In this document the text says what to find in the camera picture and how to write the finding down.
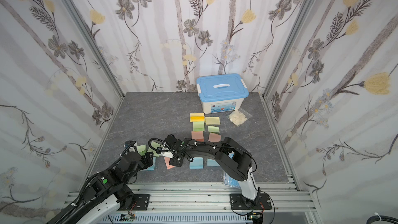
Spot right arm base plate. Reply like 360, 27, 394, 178
229, 193, 273, 211

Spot torn yellow memo page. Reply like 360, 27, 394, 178
205, 117, 220, 125

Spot torn green memo page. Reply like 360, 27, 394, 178
208, 125, 220, 133

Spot pink memo pad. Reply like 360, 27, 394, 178
191, 131, 204, 142
164, 157, 174, 170

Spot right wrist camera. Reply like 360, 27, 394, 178
156, 148, 174, 159

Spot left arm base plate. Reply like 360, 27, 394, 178
119, 194, 151, 211

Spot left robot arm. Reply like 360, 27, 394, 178
48, 151, 153, 224

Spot small green memo pad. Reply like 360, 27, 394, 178
137, 145, 147, 156

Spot small circuit board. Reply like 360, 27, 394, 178
119, 214, 136, 222

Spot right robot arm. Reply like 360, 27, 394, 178
157, 134, 261, 207

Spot blue memo pad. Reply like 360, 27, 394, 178
189, 157, 204, 170
145, 157, 156, 171

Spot yellow memo pad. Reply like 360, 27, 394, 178
190, 113, 205, 122

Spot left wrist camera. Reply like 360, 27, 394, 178
124, 141, 138, 153

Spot torn blue memo page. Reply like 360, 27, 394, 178
207, 159, 219, 167

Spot white storage box blue lid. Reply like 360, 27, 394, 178
197, 74, 249, 114

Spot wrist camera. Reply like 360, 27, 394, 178
124, 141, 138, 153
156, 148, 174, 159

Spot torn pink memo page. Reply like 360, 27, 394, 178
208, 133, 221, 143

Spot bag of blue face masks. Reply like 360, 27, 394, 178
222, 152, 241, 189

